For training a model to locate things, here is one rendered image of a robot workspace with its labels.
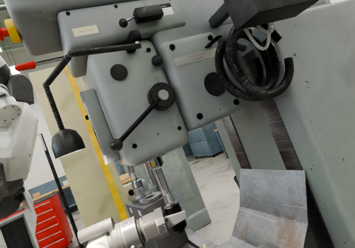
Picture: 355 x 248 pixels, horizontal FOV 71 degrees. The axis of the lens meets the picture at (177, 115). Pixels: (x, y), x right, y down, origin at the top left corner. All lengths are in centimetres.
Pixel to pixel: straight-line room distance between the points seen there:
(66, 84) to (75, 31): 189
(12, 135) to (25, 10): 39
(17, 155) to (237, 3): 73
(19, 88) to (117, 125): 54
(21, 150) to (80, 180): 158
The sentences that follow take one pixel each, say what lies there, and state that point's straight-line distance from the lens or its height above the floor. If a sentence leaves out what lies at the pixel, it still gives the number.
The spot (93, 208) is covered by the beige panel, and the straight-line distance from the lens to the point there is 247.
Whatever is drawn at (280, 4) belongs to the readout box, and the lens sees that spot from 59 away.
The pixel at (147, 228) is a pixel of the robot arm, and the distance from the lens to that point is 74.
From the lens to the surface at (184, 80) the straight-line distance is 68.
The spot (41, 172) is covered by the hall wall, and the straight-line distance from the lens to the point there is 979.
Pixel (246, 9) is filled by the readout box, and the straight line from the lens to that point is 56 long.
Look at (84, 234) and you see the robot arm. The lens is 78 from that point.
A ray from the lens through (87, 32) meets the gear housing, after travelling 67.
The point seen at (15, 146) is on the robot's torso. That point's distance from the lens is 88.
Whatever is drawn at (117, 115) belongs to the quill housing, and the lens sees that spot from 63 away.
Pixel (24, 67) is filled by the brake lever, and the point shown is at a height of 169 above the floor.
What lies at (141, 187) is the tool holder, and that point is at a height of 118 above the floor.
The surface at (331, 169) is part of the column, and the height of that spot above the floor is 111.
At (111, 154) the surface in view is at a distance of 70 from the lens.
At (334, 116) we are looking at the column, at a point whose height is 123.
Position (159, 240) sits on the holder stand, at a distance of 98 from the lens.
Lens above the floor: 137
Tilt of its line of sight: 2 degrees up
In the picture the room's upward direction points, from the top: 21 degrees counter-clockwise
